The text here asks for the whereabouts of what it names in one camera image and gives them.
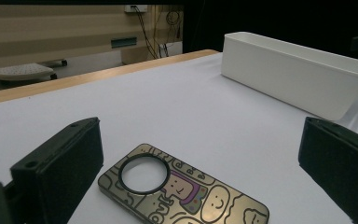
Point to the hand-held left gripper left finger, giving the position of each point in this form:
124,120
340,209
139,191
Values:
59,168

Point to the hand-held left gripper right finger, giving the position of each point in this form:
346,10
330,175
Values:
338,168

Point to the white plastic bin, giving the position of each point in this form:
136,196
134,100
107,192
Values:
292,81

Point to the white table sheet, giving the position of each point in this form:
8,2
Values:
183,109

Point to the wooden desk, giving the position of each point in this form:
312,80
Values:
59,28

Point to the white wall socket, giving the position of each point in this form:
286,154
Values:
135,8

